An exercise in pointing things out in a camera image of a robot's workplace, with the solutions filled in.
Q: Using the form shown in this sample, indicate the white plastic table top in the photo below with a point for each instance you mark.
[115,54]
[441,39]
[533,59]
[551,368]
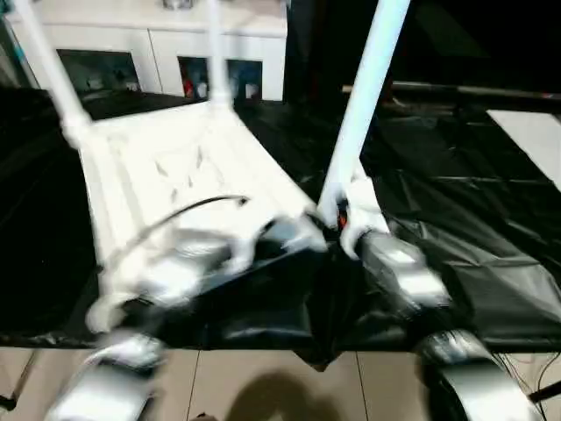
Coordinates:
[188,158]

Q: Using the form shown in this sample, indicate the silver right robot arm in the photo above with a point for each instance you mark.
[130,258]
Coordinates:
[407,272]

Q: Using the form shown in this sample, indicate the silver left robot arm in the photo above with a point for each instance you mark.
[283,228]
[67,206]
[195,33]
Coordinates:
[166,272]

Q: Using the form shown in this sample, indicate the black work mat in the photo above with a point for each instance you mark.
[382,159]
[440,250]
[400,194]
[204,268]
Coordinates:
[460,228]

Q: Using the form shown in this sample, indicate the white side board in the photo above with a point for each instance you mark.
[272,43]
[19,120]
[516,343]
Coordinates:
[530,140]

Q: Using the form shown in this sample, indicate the white glass-door cabinet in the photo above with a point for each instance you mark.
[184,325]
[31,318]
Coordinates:
[131,35]

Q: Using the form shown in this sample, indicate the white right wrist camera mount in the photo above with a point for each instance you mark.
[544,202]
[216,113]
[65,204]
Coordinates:
[359,206]

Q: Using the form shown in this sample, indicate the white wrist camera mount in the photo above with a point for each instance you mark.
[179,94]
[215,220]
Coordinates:
[359,206]
[250,241]

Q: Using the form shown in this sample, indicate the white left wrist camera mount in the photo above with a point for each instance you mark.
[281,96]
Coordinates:
[250,241]

